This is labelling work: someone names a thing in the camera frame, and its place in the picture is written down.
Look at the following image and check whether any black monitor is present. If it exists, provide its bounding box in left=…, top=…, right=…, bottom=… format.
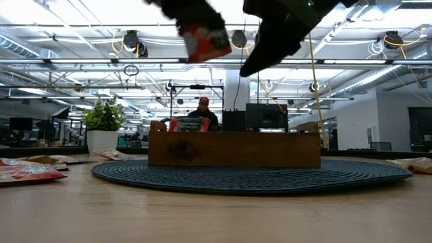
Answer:
left=245, top=103, right=290, bottom=133
left=9, top=117, right=34, bottom=132

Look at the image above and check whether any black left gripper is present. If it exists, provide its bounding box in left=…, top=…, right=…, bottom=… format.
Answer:
left=144, top=0, right=226, bottom=36

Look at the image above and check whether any black box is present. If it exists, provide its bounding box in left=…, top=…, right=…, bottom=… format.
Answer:
left=221, top=109, right=247, bottom=133

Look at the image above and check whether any silver ventilation duct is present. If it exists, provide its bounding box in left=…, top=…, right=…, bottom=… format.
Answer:
left=329, top=63, right=432, bottom=99

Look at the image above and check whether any green plant in white pot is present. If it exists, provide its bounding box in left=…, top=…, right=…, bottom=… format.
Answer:
left=82, top=93, right=126, bottom=155

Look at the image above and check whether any black softbox lamp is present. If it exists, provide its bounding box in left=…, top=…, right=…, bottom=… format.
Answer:
left=50, top=107, right=71, bottom=120

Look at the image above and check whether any black ceiling cable reel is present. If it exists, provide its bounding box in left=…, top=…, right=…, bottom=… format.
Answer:
left=230, top=29, right=248, bottom=49
left=122, top=29, right=150, bottom=59
left=383, top=30, right=405, bottom=51

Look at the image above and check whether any grey office chair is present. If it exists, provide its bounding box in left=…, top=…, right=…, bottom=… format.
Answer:
left=370, top=141, right=394, bottom=152

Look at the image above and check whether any round dark blue placemat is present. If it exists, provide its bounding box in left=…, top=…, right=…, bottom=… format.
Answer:
left=90, top=157, right=414, bottom=197

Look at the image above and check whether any black overhead rig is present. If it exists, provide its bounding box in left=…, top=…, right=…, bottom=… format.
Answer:
left=169, top=84, right=225, bottom=119

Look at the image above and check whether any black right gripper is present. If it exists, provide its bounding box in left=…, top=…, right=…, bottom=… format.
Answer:
left=240, top=0, right=315, bottom=78

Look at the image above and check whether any yellow hanging cable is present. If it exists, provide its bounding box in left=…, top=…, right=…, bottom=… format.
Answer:
left=306, top=32, right=329, bottom=149

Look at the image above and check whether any wooden three-compartment tray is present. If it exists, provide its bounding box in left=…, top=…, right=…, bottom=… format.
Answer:
left=147, top=120, right=322, bottom=169

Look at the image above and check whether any person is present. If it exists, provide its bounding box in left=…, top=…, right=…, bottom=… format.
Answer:
left=186, top=96, right=221, bottom=132

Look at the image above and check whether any red strawberry tea packet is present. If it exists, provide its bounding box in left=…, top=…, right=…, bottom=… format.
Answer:
left=168, top=116, right=211, bottom=133
left=49, top=154, right=97, bottom=165
left=0, top=163, right=69, bottom=186
left=184, top=25, right=234, bottom=64

